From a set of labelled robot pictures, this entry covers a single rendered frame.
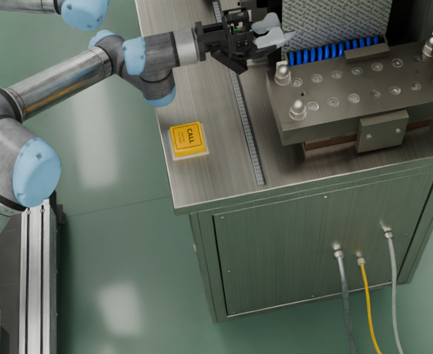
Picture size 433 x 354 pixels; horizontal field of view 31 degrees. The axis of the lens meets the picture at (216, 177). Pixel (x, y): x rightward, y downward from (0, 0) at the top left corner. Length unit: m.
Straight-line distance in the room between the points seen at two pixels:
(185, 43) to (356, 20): 0.37
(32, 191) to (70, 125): 1.50
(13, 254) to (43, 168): 1.08
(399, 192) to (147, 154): 1.19
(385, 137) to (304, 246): 0.45
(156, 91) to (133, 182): 1.11
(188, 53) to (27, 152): 0.40
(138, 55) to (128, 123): 1.30
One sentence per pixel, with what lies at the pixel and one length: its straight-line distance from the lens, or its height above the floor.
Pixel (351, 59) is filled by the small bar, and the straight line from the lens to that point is 1.72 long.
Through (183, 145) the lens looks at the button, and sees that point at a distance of 1.74.
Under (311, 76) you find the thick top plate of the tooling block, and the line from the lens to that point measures 1.70.
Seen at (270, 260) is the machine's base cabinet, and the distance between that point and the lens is 2.07.
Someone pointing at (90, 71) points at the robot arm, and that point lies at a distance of 1.70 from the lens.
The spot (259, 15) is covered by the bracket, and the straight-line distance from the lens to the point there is 1.75.
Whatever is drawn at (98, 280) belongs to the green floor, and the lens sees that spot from 2.64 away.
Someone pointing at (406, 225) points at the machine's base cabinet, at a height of 0.54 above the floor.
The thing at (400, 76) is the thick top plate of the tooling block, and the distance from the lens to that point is 1.72.
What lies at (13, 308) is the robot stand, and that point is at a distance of 2.45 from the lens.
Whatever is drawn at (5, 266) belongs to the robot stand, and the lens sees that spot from 2.51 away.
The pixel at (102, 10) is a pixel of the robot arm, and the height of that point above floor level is 1.37.
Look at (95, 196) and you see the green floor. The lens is 2.78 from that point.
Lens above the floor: 2.40
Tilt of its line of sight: 61 degrees down
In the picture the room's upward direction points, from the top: 7 degrees counter-clockwise
